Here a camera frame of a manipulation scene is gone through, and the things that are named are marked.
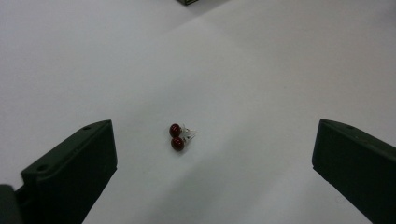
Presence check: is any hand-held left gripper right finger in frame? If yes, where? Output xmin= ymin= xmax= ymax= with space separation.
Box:
xmin=312 ymin=119 xmax=396 ymax=224

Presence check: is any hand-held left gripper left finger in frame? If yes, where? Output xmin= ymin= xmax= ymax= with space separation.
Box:
xmin=15 ymin=119 xmax=119 ymax=224

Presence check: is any red ball stud earring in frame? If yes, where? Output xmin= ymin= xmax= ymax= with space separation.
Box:
xmin=168 ymin=122 xmax=197 ymax=138
xmin=170 ymin=133 xmax=193 ymax=152

